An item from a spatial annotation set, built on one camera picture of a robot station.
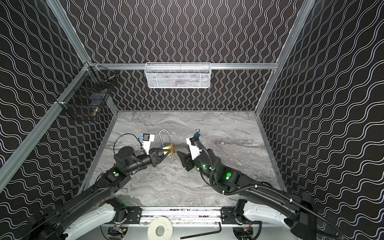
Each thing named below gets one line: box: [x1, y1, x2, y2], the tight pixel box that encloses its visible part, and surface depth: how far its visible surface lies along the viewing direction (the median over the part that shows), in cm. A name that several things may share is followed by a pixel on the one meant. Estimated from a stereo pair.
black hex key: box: [180, 222, 222, 240], surface depth 72 cm
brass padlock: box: [159, 129, 176, 157], surface depth 73 cm
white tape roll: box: [147, 216, 174, 240], surface depth 72 cm
